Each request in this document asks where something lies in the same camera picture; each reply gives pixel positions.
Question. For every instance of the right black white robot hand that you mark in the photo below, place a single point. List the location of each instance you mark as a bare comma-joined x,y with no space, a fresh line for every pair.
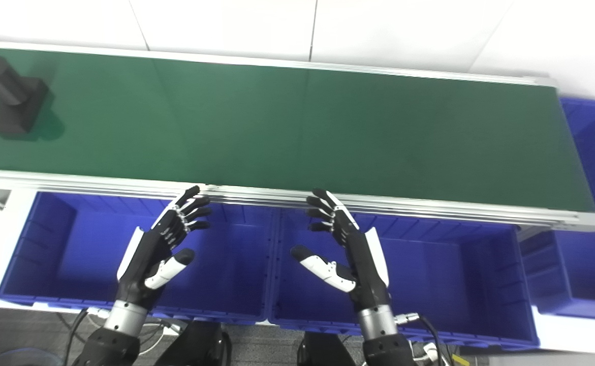
363,264

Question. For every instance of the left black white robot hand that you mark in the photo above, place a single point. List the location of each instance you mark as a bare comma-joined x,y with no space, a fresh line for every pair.
145,259

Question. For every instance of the black cylinder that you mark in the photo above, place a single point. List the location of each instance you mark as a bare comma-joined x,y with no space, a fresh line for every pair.
15,109

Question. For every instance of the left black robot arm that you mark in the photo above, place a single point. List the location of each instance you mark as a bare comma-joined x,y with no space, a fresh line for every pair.
117,335

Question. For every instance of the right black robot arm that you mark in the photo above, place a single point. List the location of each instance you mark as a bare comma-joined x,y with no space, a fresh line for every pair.
383,340

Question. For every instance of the blue plastic bin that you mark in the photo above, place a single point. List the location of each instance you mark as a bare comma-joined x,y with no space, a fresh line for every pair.
592,254
444,274
73,254

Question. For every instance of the black robot leg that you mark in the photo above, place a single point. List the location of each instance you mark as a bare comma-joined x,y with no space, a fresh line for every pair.
325,351
200,345

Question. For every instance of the green conveyor belt aluminium frame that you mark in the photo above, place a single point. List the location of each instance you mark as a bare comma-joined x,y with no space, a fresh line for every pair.
287,137

